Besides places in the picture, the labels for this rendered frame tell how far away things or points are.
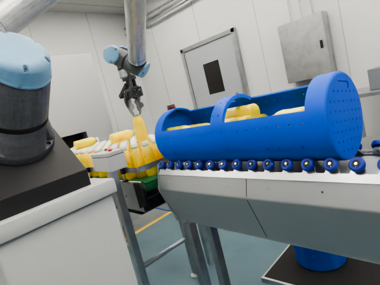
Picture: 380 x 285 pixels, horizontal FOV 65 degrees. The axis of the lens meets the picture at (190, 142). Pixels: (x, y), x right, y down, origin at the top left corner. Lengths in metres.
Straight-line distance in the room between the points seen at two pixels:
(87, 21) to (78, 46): 0.58
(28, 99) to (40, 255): 0.36
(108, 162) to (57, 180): 0.76
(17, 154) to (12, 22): 0.34
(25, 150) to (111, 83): 5.62
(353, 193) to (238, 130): 0.42
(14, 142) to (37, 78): 0.18
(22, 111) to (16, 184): 0.17
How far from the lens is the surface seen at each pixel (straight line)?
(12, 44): 0.79
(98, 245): 0.87
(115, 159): 1.58
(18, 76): 0.73
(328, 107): 0.96
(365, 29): 4.46
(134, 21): 1.32
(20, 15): 0.96
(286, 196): 1.10
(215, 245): 1.80
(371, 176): 0.98
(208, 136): 1.22
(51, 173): 0.84
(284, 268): 2.02
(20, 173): 0.84
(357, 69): 4.49
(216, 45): 5.36
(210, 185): 1.33
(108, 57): 1.61
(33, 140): 0.84
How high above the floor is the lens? 1.25
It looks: 8 degrees down
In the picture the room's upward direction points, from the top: 14 degrees counter-clockwise
